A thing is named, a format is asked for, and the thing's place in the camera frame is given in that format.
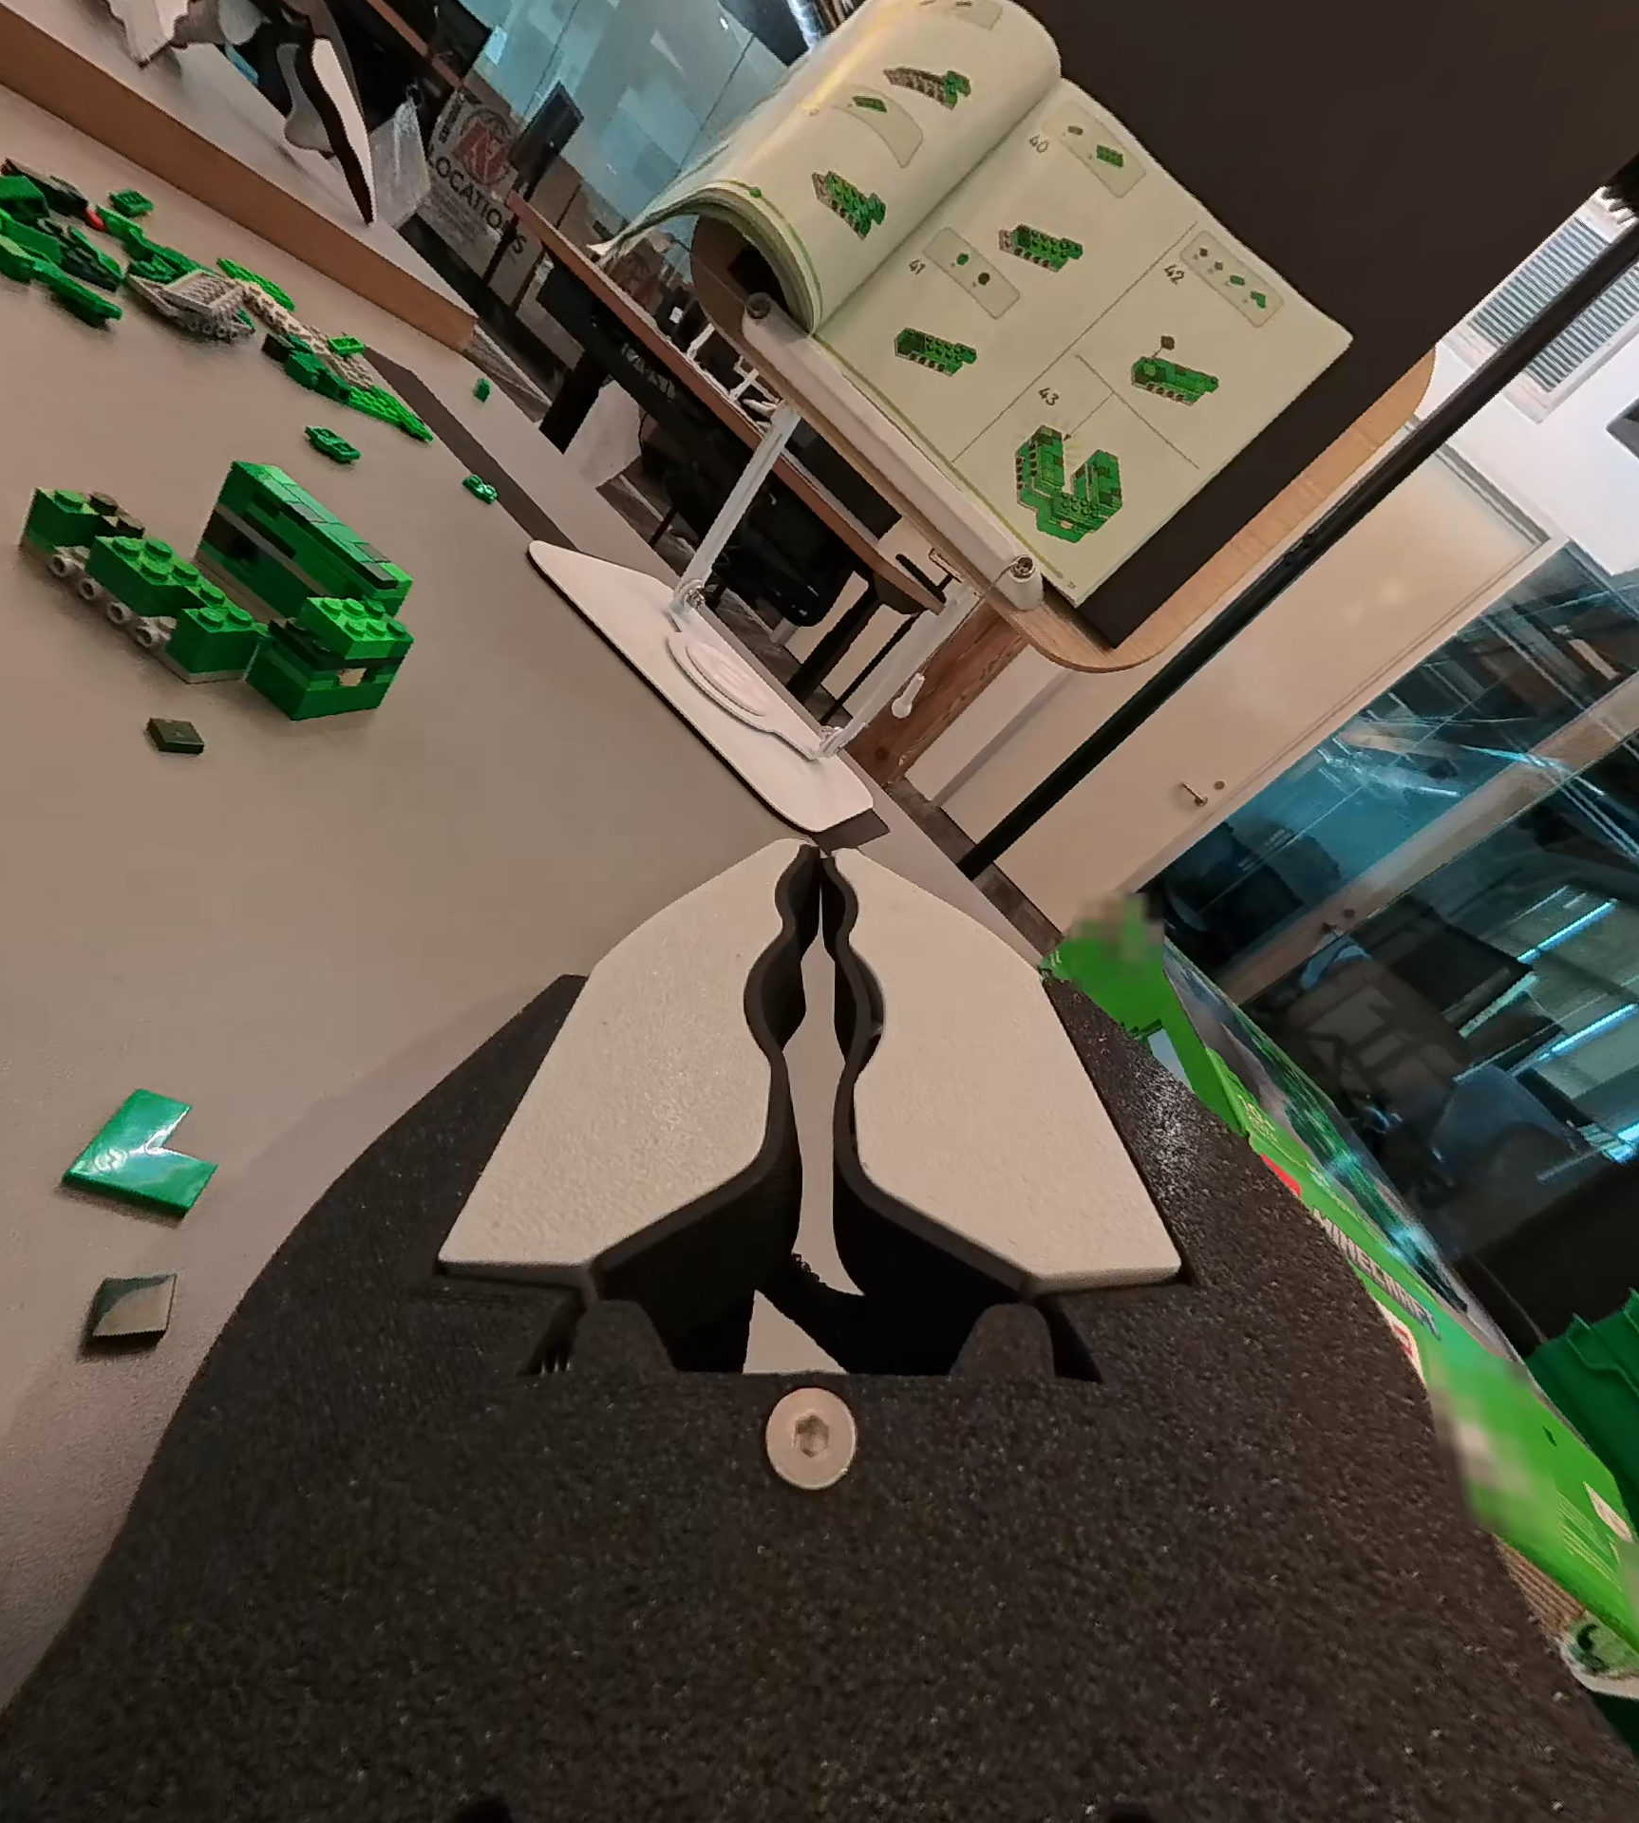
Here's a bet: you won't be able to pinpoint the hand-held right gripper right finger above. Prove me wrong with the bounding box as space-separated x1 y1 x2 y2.
819 848 1185 1300

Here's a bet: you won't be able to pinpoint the black pole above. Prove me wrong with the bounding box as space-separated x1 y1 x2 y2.
957 106 1639 880

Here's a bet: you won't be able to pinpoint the black monitor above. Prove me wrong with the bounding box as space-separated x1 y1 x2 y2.
513 81 583 189

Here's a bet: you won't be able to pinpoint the clear plastic bag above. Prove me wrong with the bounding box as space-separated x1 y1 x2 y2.
378 98 431 218

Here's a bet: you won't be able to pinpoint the L-shaped green tile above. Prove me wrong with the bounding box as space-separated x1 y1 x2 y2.
63 1087 220 1218

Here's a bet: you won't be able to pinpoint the black and white gripper device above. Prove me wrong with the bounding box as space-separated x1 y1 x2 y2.
106 0 382 227

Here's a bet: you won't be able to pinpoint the black board wooden rim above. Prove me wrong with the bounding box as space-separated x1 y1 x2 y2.
691 0 1639 675

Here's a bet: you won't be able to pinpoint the wood-edged grey table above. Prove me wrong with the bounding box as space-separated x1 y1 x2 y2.
0 0 481 353

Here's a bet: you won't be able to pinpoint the brown table black legs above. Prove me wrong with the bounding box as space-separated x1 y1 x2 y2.
513 191 953 673

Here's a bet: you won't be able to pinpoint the pile of loose toy bricks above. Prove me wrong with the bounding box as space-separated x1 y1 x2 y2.
0 85 437 446

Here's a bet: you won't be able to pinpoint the wooden support panel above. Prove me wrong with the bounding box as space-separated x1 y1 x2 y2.
847 603 1035 793

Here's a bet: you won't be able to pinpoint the open instruction booklet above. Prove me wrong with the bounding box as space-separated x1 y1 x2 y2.
589 0 1358 607

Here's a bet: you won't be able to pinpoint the ceiling air vent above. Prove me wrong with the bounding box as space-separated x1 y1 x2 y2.
1466 212 1639 404

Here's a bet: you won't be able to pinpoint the white book stand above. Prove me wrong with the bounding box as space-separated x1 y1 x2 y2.
526 305 1046 833

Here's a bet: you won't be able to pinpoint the dark green square tile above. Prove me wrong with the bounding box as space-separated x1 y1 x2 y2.
84 1270 179 1353

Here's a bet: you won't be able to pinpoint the green toy box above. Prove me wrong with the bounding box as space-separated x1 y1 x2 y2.
1046 896 1639 1710

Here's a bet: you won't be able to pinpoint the green brick assembly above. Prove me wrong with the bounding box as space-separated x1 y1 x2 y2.
21 457 418 723

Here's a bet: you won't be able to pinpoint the black office chair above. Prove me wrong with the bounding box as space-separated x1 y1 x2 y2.
705 484 868 632

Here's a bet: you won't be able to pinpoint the white printed sign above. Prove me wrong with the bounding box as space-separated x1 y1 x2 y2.
412 85 538 261

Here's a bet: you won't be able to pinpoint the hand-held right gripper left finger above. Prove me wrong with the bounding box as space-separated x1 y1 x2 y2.
437 837 824 1300

